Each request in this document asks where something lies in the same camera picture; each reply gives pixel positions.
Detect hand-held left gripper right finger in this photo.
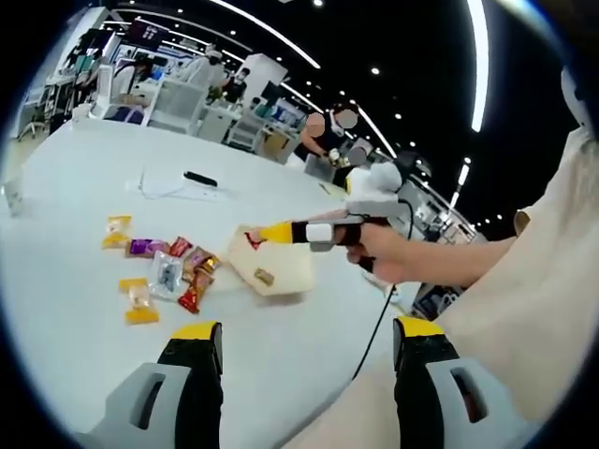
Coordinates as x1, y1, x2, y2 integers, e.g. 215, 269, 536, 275
391, 315, 534, 449

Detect red white-print food packet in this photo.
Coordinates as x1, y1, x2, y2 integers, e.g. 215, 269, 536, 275
242, 228, 269, 250

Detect person's right hand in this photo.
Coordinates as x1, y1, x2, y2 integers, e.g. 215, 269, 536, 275
345, 223, 426, 284

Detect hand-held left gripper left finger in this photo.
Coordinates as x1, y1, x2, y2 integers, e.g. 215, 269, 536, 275
88, 320, 225, 449

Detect grey box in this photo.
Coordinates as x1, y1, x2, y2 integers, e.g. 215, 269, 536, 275
303, 153, 339, 181

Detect white square pillar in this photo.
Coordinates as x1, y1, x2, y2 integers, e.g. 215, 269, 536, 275
241, 52, 288, 97

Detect black oblong device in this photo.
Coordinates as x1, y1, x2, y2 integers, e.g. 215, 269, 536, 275
183, 170, 219, 187

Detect dark hanging sign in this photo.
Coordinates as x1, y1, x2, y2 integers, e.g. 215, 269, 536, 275
126, 18, 170, 47

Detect long ceiling strip light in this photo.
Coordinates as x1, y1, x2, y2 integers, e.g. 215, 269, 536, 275
208, 0, 323, 70
466, 0, 491, 134

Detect red food bar packet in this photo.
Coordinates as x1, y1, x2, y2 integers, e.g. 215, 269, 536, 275
167, 236, 194, 258

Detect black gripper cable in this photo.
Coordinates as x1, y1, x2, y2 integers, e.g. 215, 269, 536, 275
350, 198, 416, 381

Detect cream rectangular container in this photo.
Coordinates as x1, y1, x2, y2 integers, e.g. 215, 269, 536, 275
226, 223, 314, 298

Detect purple food packet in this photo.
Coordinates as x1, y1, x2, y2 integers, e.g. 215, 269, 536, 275
124, 237, 170, 259

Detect yellow-ended clear food packet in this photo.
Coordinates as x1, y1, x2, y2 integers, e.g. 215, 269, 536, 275
118, 277, 161, 326
101, 213, 134, 252

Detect clear silver food packet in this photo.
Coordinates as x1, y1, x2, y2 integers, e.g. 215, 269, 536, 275
147, 250, 187, 301

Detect brown cardboard box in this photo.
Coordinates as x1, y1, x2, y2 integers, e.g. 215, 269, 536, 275
260, 128, 300, 165

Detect white mesh office chair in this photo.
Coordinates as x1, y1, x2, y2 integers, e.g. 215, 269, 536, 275
148, 78, 208, 136
92, 64, 117, 119

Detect white paper cup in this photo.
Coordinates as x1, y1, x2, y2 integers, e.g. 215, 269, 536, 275
3, 180, 25, 217

